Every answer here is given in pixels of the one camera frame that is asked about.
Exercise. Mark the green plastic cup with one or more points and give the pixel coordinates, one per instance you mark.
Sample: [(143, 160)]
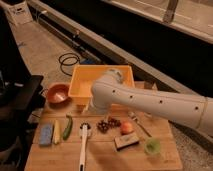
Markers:
[(152, 146)]

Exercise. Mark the metal fork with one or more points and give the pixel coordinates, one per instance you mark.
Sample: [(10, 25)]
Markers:
[(134, 117)]

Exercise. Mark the yellow plastic tub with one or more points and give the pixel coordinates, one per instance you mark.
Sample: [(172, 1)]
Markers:
[(84, 75)]

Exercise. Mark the black eraser block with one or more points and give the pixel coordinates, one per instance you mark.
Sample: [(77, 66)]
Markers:
[(125, 141)]

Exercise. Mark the orange bowl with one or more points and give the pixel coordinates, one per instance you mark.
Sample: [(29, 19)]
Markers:
[(57, 93)]

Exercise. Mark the green cucumber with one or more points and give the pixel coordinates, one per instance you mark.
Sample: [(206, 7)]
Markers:
[(68, 128)]

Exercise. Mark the white box on floor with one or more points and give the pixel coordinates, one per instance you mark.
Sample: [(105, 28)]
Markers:
[(17, 14)]

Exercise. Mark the peach fruit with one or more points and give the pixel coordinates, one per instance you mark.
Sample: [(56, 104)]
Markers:
[(126, 128)]

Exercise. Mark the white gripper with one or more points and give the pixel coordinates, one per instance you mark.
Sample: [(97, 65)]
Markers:
[(90, 109)]

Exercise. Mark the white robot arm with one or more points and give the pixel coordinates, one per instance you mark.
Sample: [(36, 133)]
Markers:
[(192, 111)]

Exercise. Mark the yellow corn cob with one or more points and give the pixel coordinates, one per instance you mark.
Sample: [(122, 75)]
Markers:
[(57, 132)]

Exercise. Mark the blue sponge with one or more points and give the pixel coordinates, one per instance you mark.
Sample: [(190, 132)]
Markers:
[(46, 132)]

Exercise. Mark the bunch of dark grapes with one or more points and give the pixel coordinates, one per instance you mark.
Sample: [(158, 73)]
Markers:
[(104, 125)]

